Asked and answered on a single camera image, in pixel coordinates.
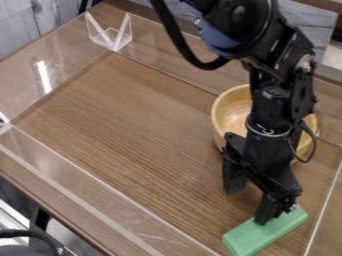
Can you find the clear acrylic tray wall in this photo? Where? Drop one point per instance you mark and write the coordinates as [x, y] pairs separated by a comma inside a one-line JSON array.
[[107, 218]]

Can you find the brown wooden bowl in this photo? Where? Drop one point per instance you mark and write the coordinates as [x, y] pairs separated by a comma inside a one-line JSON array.
[[228, 113]]

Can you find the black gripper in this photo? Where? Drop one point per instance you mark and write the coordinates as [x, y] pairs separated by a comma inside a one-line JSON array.
[[259, 159]]

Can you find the green rectangular block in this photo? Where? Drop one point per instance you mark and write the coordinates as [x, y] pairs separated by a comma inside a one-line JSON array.
[[250, 238]]

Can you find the clear acrylic corner bracket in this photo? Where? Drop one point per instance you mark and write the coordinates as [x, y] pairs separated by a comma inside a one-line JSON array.
[[112, 39]]

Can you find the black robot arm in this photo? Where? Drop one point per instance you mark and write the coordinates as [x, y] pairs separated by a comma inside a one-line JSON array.
[[248, 30]]

